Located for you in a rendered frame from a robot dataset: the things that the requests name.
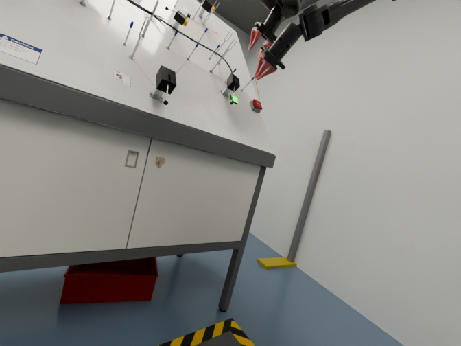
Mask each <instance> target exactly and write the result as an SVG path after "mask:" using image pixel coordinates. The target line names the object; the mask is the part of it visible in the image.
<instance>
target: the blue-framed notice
mask: <svg viewBox="0 0 461 346"><path fill-rule="evenodd" d="M0 52H1V53H4V54H7V55H9V56H13V57H15V58H18V59H21V60H24V61H26V62H30V63H32V64H34V65H38V63H39V60H40V57H41V54H42V52H43V49H40V48H38V47H35V46H33V45H30V44H28V43H25V42H23V41H20V40H18V39H16V38H13V37H11V36H8V35H6V34H3V33H1V32H0Z"/></svg>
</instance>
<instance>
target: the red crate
mask: <svg viewBox="0 0 461 346"><path fill-rule="evenodd" d="M64 277H65V280H64V286H63V289H62V296H61V299H60V304H72V303H106V302H123V301H151V299H152V294H153V291H154V286H155V283H156V278H158V268H157V261H156V257H148V258H141V259H128V260H121V261H113V262H100V263H93V264H80V265H72V266H69V267H68V269H67V271H66V273H65V274H64Z"/></svg>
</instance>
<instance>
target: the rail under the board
mask: <svg viewBox="0 0 461 346"><path fill-rule="evenodd" d="M0 97H2V98H5V99H8V100H13V101H16V102H20V103H24V104H29V105H32V106H36V107H39V108H44V109H47V110H51V111H55V112H58V113H63V114H65V115H70V116H74V117H79V118H81V119H86V120H89V121H92V122H97V123H100V124H105V125H108V126H112V127H115V128H120V129H124V130H128V131H131V132H136V133H139V134H142V135H147V136H150V137H154V138H157V139H162V140H165V141H170V142H173V143H178V144H181V145H184V146H189V147H192V148H197V149H199V150H204V151H207V152H212V153H215V154H220V155H223V156H226V157H230V158H234V159H239V160H241V161H246V162H249V163H254V164H257V165H262V166H265V167H268V168H273V166H274V161H275V158H276V156H275V155H273V154H269V153H267V152H263V151H260V150H256V149H254V148H250V147H248V146H244V145H241V144H239V143H235V142H233V141H229V140H227V139H223V138H220V137H216V136H214V135H210V134H208V133H205V132H202V131H199V130H196V129H193V128H190V127H187V126H183V125H180V124H177V123H174V122H171V121H168V120H166V119H162V118H160V117H156V116H153V115H150V114H147V113H143V112H141V111H137V110H134V109H132V108H128V107H126V106H122V105H120V104H116V103H114V102H110V101H107V100H103V99H101V98H98V97H95V96H92V95H89V94H86V93H83V92H80V91H76V90H74V89H70V88H67V87H65V86H61V85H59V84H55V83H53V82H49V81H46V80H43V79H40V78H37V77H34V76H30V75H27V74H25V73H21V72H19V71H15V70H13V69H9V68H7V67H3V66H1V65H0Z"/></svg>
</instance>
